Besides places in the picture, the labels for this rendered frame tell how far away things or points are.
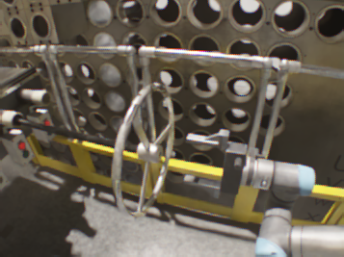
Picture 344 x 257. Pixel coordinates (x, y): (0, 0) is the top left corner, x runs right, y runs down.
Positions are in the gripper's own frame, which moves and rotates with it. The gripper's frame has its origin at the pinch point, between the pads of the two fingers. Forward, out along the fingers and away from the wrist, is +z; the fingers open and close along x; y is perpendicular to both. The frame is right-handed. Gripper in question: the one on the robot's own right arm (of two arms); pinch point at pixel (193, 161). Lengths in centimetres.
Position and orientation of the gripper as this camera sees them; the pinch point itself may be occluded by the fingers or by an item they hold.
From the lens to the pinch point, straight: 63.6
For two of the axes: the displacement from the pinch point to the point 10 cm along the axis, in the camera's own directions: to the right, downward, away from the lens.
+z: -9.5, -1.5, 2.9
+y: -3.3, 4.0, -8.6
